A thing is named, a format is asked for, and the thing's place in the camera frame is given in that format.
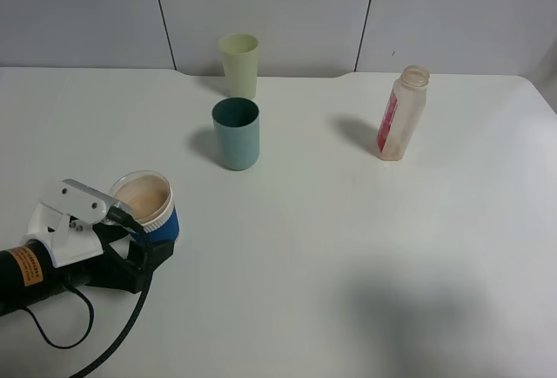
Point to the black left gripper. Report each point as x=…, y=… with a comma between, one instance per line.
x=113, y=271

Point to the pink label drink bottle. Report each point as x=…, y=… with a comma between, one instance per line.
x=403, y=111

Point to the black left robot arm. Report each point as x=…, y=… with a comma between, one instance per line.
x=28, y=275

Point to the teal plastic cup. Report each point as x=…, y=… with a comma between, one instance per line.
x=236, y=123

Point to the pale yellow plastic cup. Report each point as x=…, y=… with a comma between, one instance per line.
x=240, y=63

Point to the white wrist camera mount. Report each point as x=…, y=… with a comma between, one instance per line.
x=64, y=218

